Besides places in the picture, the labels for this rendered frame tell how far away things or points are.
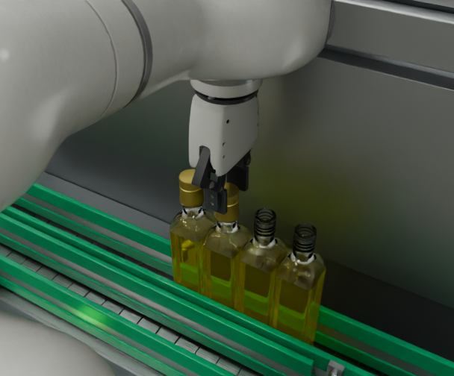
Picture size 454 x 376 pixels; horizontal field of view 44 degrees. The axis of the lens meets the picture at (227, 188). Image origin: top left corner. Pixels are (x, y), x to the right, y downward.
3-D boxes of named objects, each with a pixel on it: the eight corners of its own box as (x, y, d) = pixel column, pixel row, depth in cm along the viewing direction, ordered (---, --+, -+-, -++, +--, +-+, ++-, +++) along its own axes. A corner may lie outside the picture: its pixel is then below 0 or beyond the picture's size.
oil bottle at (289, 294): (314, 345, 89) (330, 251, 76) (299, 371, 85) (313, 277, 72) (283, 330, 91) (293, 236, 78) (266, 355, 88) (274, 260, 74)
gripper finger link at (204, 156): (216, 119, 67) (226, 145, 72) (184, 171, 64) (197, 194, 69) (224, 121, 66) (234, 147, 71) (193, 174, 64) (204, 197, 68)
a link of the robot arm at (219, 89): (216, 38, 68) (216, 61, 70) (174, 67, 62) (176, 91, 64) (278, 54, 65) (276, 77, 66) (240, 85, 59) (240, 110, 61)
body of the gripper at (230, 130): (222, 54, 69) (222, 130, 76) (174, 88, 63) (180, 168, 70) (275, 68, 66) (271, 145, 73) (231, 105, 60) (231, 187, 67)
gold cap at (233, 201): (243, 211, 78) (244, 186, 75) (231, 226, 76) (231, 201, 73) (222, 202, 80) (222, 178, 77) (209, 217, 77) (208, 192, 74)
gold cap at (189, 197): (179, 208, 79) (178, 183, 76) (180, 192, 81) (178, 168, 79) (204, 207, 79) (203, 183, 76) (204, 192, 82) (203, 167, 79)
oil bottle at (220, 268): (249, 315, 93) (253, 221, 80) (232, 340, 90) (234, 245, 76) (221, 302, 96) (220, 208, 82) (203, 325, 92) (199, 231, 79)
